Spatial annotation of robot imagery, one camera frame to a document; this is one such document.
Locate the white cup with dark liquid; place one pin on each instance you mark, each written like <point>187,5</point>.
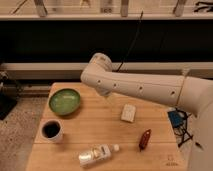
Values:
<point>52,131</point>

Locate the white rectangular sponge block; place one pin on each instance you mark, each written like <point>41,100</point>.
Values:
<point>128,113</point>

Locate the green ceramic bowl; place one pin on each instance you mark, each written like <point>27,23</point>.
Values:
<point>64,101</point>

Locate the dark red chili pepper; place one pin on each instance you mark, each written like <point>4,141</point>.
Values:
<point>144,139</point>

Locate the clear plastic bottle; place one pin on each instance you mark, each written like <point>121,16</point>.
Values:
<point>97,154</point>

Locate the black equipment at left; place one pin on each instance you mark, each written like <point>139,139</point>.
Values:
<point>9,92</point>

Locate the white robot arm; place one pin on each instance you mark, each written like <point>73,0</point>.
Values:
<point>190,94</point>

